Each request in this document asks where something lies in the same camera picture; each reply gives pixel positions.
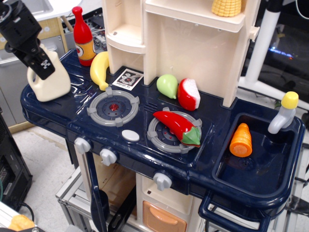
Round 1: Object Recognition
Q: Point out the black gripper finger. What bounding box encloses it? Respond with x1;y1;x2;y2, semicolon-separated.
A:
22;44;55;80

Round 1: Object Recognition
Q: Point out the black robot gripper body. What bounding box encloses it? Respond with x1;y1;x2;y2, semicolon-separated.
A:
0;0;42;59

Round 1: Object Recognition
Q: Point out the cream toy detergent jug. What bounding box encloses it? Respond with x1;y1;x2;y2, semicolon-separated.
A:
27;44;71;102

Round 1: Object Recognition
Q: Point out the wooden toy dishwasher cabinet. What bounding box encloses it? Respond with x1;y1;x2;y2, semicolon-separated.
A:
0;1;57;126

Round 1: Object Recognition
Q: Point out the red toy ketchup bottle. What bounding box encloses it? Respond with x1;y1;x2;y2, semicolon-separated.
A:
72;6;96;66

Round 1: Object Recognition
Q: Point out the yellow toy banana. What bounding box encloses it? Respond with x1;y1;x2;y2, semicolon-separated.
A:
90;51;109;91

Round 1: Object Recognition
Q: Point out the grey left stove burner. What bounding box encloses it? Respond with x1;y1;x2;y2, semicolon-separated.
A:
87;87;140;128

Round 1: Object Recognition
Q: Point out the grey stove burner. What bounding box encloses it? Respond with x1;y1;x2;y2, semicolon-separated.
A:
87;87;140;128
147;107;202;154

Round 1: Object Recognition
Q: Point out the black white sticker label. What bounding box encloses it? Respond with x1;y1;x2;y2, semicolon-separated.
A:
112;68;144;91

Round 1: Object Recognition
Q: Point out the grey left stove knob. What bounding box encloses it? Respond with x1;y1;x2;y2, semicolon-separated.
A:
74;137;91;154

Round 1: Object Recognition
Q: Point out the grey stove knob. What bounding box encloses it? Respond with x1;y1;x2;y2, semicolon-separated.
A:
99;148;117;166
153;173;172;191
74;137;91;154

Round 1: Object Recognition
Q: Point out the grey oval stove button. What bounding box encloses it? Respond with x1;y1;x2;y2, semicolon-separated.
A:
121;130;140;142

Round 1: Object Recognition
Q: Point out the black computer case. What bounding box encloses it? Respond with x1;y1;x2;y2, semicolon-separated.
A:
0;117;32;211

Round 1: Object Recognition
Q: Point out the grey middle stove knob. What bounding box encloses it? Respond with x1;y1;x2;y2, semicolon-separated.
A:
99;148;117;166

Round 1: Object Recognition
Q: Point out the green toy pear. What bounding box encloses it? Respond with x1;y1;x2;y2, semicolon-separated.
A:
156;74;178;99

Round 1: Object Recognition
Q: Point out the grey right stove burner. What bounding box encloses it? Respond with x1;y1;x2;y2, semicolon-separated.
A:
147;107;202;154

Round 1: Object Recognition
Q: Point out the red white toy apple slice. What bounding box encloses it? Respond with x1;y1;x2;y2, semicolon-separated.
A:
177;78;201;111

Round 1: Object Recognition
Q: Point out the navy toy ladle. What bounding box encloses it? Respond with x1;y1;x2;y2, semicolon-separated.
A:
85;151;109;232

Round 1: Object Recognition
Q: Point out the red toy chili pepper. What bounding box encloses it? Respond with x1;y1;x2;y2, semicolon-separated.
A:
153;111;201;147

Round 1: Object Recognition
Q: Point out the cream toy kitchen tower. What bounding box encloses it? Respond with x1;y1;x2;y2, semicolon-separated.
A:
102;0;260;107

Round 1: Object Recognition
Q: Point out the grey right stove knob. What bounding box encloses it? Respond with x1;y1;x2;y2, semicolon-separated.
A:
153;173;172;191

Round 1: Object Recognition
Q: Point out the yellow toy corn cob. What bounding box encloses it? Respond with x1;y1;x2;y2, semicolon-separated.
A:
211;0;242;17

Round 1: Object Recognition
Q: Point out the orange toy drawer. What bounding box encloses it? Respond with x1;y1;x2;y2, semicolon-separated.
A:
143;201;187;232

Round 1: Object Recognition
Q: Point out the orange toy carrot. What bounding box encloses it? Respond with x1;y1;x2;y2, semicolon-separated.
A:
229;123;253;158

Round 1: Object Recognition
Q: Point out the navy toy kitchen counter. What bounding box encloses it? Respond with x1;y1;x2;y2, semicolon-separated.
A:
21;51;305;220

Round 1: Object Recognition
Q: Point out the white pipe stand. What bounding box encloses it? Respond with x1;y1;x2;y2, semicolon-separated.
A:
239;0;309;110

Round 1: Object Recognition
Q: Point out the grey toy faucet yellow cap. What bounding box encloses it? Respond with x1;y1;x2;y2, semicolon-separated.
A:
268;91;299;134

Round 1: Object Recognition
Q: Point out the aluminium extrusion frame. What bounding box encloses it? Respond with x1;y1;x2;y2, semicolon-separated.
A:
56;168;94;232

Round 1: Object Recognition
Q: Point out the navy towel rail handle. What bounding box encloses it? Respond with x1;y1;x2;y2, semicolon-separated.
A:
198;192;272;232

